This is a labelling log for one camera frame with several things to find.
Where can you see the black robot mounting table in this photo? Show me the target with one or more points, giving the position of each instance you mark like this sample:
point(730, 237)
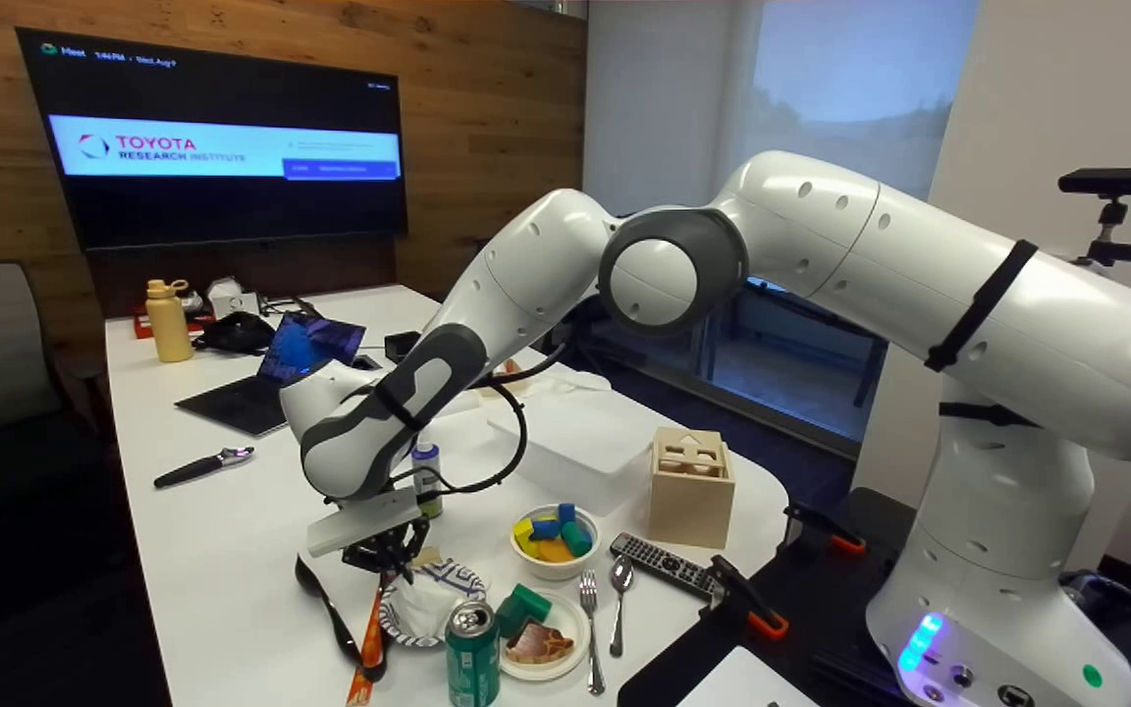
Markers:
point(827, 615)

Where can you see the blue toy block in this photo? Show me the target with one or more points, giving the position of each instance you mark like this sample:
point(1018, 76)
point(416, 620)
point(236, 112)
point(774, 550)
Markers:
point(553, 518)

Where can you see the small red object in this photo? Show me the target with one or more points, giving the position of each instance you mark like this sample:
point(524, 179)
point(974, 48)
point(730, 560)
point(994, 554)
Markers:
point(143, 322)

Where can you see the black pouch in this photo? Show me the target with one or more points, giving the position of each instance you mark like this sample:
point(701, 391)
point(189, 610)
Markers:
point(236, 330)

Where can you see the silver spoon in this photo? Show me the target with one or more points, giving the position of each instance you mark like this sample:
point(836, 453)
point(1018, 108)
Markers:
point(621, 593)

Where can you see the white paper sheet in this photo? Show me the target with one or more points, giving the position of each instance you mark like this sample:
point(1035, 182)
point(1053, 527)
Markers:
point(748, 683)

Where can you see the brown food piece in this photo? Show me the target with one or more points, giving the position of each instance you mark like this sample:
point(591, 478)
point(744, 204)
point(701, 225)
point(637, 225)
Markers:
point(540, 640)

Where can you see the small green toy block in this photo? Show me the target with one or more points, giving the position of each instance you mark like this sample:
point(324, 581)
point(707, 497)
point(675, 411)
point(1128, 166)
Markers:
point(578, 539)

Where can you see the wooden shape sorter box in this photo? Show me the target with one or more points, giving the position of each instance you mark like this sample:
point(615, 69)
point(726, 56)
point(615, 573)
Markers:
point(694, 504)

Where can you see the wall television screen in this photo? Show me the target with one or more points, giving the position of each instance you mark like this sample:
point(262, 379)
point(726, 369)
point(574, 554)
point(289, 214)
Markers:
point(215, 141)

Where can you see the black laptop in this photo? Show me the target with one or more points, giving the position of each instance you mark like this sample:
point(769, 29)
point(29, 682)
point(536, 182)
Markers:
point(234, 396)

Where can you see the small white device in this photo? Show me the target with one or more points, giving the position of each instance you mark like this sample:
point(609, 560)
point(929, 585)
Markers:
point(231, 294)

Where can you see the yellow toy block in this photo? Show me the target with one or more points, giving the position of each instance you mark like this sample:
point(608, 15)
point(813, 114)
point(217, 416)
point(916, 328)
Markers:
point(543, 546)

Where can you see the plain white bowl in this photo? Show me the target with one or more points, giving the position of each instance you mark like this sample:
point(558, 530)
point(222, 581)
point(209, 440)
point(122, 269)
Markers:
point(554, 568)

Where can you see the small white plate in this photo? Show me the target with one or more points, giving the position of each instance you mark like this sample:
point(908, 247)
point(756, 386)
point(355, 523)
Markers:
point(571, 653)

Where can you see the black camera on stand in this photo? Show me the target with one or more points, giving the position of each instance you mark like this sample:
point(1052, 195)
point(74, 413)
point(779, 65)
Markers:
point(1117, 182)

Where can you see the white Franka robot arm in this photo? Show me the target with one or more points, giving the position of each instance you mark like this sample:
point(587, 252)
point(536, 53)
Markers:
point(853, 286)

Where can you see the silver fork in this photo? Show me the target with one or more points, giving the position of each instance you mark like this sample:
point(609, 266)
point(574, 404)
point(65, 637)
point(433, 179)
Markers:
point(591, 629)

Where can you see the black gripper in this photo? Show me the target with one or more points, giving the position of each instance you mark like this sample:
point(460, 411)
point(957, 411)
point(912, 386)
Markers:
point(391, 544)

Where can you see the white rectangular tray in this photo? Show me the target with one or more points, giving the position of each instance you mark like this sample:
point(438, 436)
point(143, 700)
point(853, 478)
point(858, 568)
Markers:
point(587, 433)

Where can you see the white roller blind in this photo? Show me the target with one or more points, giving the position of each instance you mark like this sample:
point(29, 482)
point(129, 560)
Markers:
point(853, 81)

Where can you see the large green toy block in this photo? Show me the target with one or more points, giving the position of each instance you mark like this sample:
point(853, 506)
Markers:
point(520, 610)

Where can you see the yellow water bottle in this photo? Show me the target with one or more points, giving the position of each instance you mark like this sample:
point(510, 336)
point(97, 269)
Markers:
point(171, 328)

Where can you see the black orange-tipped clamp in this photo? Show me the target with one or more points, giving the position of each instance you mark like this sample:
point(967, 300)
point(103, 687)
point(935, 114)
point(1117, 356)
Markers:
point(827, 530)
point(748, 603)

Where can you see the black remote control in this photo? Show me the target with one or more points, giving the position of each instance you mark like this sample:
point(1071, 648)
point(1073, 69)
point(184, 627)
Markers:
point(659, 564)

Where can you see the black marker pen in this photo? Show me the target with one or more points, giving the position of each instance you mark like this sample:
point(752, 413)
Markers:
point(198, 467)

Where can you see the green soda can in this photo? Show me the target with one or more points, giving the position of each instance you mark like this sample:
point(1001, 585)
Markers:
point(473, 662)

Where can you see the small black box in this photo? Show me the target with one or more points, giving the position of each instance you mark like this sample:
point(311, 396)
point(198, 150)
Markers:
point(402, 345)

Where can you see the black orange kitchen tongs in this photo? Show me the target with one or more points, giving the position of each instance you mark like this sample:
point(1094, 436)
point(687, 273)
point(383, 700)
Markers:
point(330, 615)

